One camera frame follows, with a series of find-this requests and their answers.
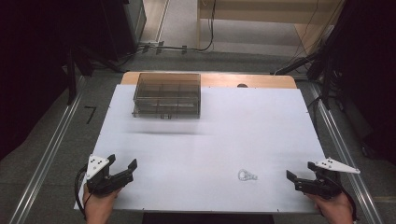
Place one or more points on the white table mat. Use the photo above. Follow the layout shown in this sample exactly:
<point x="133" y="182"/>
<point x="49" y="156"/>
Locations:
<point x="211" y="140"/>

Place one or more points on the light wooden desk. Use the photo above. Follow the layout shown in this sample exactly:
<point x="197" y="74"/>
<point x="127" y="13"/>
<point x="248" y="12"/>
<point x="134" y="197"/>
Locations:
<point x="264" y="15"/>

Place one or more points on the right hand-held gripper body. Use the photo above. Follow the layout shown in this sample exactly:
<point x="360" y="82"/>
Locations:
<point x="323" y="185"/>

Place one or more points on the aluminium floor rail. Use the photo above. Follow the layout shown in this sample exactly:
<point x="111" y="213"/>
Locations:
<point x="46" y="155"/>
<point x="342" y="149"/>

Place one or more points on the black tripod stand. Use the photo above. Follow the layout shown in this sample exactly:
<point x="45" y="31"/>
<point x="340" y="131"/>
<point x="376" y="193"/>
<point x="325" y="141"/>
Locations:
<point x="295" y="63"/>

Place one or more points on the black metal stand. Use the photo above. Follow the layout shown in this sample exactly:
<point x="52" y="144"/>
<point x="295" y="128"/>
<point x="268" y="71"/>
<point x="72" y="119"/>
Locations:
<point x="72" y="81"/>

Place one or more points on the dark curtain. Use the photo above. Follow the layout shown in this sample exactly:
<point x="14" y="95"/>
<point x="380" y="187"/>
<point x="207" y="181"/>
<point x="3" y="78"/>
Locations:
<point x="31" y="68"/>
<point x="364" y="71"/>

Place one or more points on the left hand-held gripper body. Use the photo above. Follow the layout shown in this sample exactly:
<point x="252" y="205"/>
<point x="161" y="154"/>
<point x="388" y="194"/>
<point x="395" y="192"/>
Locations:
<point x="101" y="183"/>

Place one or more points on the clear plastic compartment box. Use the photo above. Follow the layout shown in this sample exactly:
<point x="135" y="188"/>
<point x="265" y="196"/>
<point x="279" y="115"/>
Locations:
<point x="168" y="96"/>

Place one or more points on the person's left hand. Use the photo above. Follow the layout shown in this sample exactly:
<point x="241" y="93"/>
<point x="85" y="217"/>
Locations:
<point x="98" y="207"/>

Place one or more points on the wooden table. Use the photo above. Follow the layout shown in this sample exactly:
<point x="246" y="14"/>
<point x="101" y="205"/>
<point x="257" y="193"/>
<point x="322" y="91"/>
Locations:
<point x="249" y="81"/>

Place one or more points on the white power strip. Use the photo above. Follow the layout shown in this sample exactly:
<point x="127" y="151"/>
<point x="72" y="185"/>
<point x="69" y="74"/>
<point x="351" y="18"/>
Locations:
<point x="151" y="46"/>

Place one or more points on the person's right hand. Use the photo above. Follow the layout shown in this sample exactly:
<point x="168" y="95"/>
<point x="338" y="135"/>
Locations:
<point x="336" y="210"/>

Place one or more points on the black cabinet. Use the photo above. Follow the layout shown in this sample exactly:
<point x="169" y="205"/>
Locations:
<point x="124" y="25"/>

